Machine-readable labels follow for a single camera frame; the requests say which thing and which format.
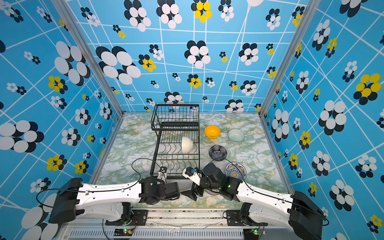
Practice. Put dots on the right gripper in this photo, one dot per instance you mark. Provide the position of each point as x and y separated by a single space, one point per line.
191 193

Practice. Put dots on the white red lattice bowl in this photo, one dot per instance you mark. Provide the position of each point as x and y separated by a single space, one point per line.
213 192

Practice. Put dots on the plain white bowl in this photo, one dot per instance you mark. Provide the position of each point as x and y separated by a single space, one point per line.
187 145

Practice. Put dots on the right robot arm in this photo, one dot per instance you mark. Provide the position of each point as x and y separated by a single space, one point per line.
296 212

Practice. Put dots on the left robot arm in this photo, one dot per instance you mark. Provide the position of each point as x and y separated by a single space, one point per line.
109 202

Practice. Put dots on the black two-tier dish rack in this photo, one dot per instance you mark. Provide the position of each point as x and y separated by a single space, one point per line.
170 123

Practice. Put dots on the blue yellow floral bowl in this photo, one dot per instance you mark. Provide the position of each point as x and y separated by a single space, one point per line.
236 170

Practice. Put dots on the dark blue patterned bowl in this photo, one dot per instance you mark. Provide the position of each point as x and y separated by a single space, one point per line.
218 153

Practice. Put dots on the pale green glass bowl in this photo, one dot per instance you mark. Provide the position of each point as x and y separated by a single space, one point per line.
236 135

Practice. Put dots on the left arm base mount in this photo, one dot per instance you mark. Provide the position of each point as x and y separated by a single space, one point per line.
134 218

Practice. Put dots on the aluminium front rail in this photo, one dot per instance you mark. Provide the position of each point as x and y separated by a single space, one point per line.
174 224

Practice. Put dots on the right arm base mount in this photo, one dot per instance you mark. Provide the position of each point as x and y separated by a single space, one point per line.
238 219

